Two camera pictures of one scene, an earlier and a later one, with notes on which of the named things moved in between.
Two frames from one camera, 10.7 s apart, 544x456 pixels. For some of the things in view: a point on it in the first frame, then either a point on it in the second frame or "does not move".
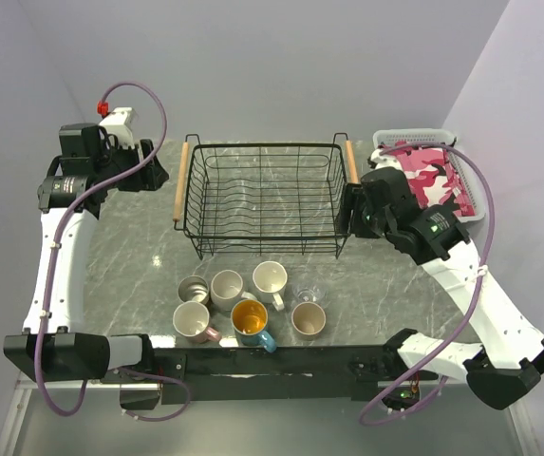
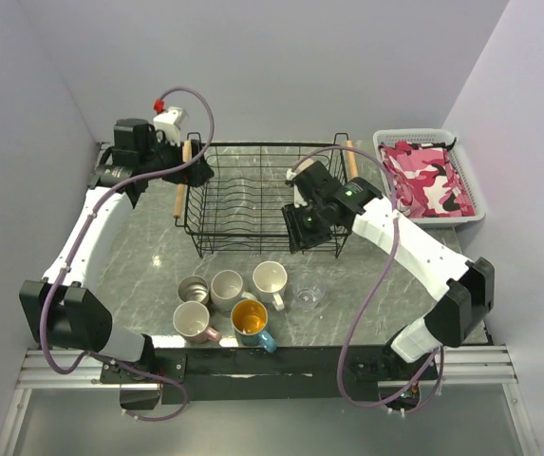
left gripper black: (149, 178) -> (194, 176)
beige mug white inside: (226, 291) does not move
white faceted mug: (270, 278) does not move
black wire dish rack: (265, 197) does not move
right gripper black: (353, 194) -> (297, 235)
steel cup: (193, 288) does not move
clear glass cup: (309, 293) does not move
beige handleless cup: (308, 318) -> (303, 164)
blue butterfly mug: (249, 321) does not move
